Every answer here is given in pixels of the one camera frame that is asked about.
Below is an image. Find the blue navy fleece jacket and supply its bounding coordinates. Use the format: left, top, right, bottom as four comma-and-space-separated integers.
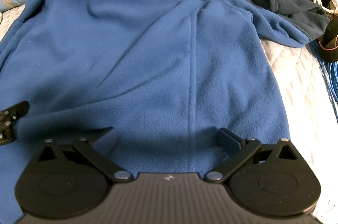
1, 0, 329, 223

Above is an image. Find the white quilted bed cover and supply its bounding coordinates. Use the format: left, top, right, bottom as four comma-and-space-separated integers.
1, 0, 337, 223

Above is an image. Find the black bag with red piping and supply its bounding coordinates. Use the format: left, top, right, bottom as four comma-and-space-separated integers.
309, 0, 337, 63

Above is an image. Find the blue coiled cable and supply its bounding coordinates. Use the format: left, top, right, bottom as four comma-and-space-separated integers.
309, 40, 338, 124

